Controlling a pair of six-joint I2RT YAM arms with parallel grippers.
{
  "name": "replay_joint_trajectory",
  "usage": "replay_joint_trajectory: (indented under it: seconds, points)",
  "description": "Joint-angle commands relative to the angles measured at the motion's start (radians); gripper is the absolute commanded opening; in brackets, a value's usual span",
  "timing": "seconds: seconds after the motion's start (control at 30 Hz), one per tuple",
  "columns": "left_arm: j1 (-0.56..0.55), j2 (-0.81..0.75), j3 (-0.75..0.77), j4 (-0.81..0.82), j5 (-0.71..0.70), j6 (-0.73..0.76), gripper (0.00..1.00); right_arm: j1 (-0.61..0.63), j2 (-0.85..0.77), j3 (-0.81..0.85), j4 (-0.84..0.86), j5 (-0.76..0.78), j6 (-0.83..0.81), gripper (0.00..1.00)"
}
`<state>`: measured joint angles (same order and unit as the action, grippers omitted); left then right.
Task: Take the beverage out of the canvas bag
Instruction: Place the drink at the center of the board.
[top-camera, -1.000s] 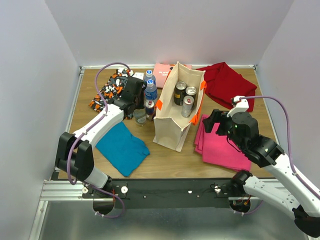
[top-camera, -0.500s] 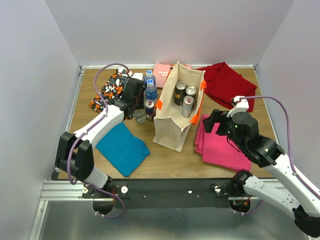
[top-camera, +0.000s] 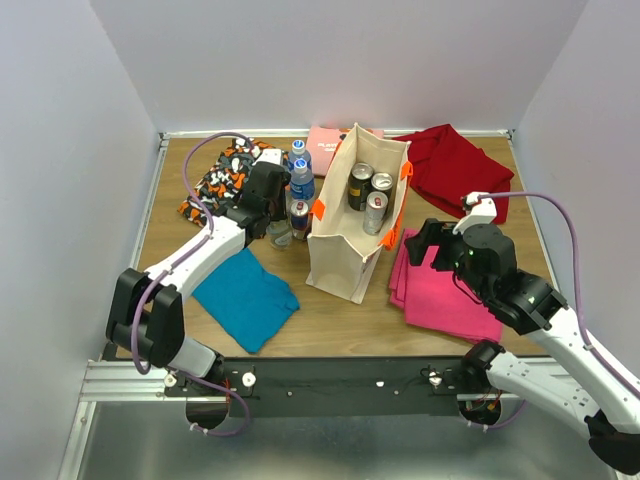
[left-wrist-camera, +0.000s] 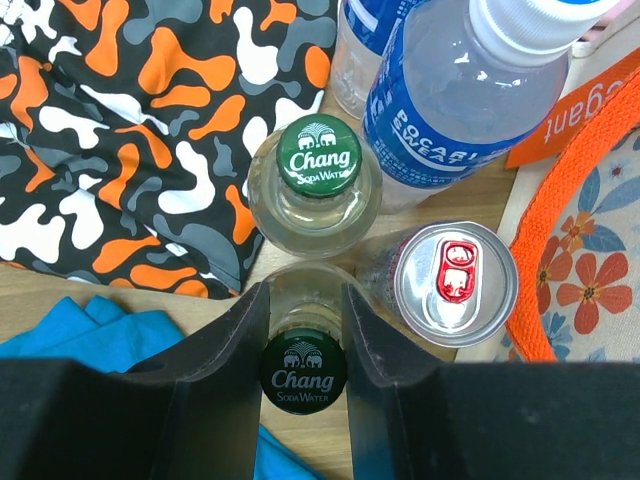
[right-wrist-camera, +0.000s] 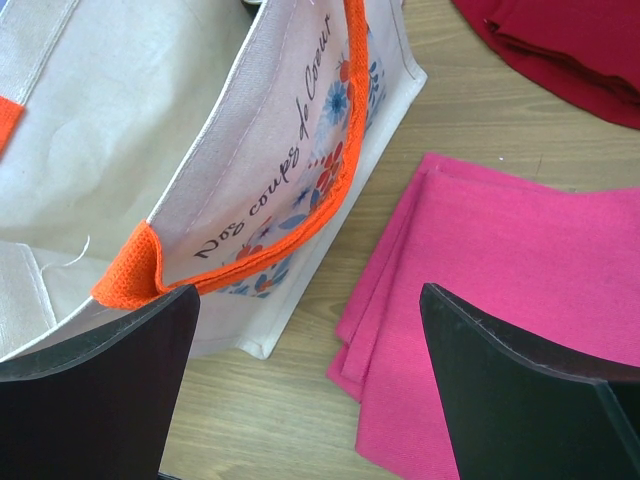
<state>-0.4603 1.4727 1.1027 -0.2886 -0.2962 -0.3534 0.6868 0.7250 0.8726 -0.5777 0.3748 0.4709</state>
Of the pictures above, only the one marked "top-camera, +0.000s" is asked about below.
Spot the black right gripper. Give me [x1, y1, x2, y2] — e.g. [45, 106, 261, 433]
[404, 215, 489, 300]

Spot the Pocari Sweat bottle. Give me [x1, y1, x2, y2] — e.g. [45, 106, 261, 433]
[287, 139, 312, 172]
[290, 158, 315, 207]

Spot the dark can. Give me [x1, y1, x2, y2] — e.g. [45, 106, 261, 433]
[348, 162, 374, 211]

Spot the beige canvas tote bag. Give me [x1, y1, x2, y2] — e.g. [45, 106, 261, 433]
[307, 125, 413, 304]

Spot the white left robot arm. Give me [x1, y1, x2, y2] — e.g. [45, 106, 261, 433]
[106, 161, 291, 395]

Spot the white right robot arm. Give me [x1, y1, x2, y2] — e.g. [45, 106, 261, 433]
[404, 219, 639, 475]

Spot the orange camouflage cloth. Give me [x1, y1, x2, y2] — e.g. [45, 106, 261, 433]
[178, 138, 287, 227]

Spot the magenta folded cloth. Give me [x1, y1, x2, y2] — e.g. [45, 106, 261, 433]
[389, 228, 503, 343]

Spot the dark red cloth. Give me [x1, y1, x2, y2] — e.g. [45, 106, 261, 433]
[394, 124, 514, 219]

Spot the light pink printed cloth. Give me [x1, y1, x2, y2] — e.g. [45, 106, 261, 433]
[305, 124, 385, 178]

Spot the teal folded cloth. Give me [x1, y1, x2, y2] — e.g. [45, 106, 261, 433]
[193, 249, 300, 354]

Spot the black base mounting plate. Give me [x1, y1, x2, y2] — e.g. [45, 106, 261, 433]
[164, 355, 531, 419]

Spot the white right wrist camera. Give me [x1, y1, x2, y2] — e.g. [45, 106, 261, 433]
[453, 192, 510, 235]

